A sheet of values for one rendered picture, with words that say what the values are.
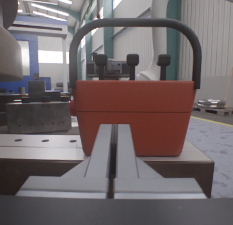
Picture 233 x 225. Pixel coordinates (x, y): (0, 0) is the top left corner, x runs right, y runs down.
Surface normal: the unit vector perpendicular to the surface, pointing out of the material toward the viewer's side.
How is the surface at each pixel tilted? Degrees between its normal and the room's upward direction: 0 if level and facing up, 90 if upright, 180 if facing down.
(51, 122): 90
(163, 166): 90
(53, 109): 90
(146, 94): 97
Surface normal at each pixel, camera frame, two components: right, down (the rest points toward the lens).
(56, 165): -0.01, 0.14
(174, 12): 0.36, 0.13
